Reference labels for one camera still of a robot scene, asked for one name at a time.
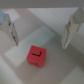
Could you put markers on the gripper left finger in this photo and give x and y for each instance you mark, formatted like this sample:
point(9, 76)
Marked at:
point(9, 28)

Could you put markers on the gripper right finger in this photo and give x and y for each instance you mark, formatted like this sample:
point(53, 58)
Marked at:
point(71, 28)

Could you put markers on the white plastic box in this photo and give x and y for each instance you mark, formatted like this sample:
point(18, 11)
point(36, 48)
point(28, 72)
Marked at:
point(41, 46)

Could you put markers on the pink block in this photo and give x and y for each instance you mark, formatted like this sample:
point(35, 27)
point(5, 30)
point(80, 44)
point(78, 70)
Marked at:
point(36, 55)

